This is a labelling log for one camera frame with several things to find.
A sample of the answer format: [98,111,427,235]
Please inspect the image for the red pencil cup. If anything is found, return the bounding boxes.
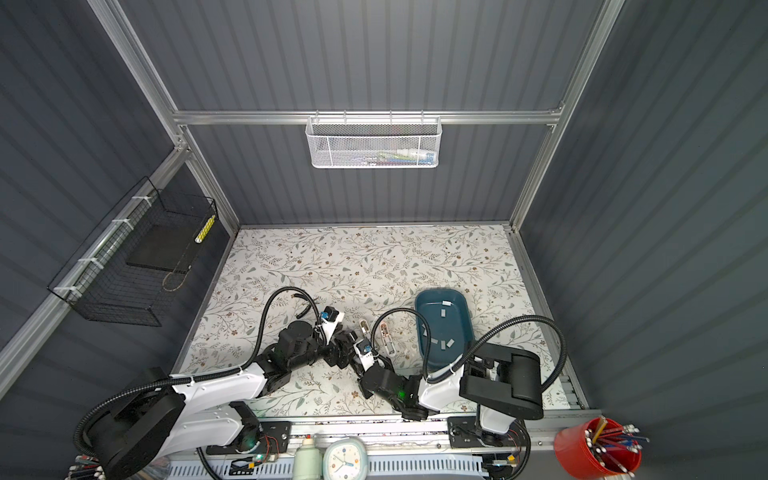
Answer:
[553,416,650,479]

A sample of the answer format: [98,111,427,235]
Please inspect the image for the pale green glue bottle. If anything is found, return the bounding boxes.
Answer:
[292,435,323,480]

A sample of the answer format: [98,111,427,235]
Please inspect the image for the white wire mesh basket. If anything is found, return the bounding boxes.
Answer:
[305,113,443,169]

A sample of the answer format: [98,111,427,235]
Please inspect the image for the black pliers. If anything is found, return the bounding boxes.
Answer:
[295,304,313,319]

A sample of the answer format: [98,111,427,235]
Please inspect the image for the black wire basket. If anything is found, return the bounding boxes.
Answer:
[48,181,218,327]

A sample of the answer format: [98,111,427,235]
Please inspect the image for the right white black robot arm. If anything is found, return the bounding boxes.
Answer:
[352,307,568,435]

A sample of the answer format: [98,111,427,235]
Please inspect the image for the clear cup of pens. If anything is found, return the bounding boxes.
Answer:
[65,455,106,480]

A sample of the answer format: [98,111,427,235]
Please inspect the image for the pink small stapler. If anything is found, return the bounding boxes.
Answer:
[380,322,397,356]

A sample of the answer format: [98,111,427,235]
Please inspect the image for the black notebook in basket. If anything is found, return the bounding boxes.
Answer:
[126,225,202,274]

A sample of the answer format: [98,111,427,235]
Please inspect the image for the yellow marker in basket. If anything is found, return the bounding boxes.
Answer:
[194,214,217,244]

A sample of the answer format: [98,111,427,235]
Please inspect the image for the mint analog clock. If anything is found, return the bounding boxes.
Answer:
[322,437,370,480]

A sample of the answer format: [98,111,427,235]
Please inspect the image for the teal plastic tray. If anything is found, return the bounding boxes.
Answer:
[415,288,475,372]

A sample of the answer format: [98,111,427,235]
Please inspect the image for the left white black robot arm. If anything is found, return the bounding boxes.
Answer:
[73,287,359,479]

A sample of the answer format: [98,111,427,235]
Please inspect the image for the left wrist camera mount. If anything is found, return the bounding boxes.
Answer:
[319,306,345,344]

